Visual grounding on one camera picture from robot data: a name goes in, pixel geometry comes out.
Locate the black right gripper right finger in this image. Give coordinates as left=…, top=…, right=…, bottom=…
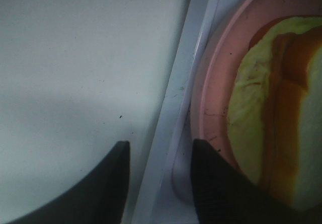
left=190, top=139, right=321, bottom=223

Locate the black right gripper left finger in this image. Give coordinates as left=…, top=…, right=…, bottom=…
left=12, top=141, right=130, bottom=223

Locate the pink round plate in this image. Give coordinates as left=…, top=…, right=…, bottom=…
left=191, top=0, right=321, bottom=182

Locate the white bread sandwich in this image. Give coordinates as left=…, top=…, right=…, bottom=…
left=227, top=16, right=321, bottom=211

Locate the white microwave oven body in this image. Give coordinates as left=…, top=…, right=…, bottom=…
left=132, top=0, right=240, bottom=223

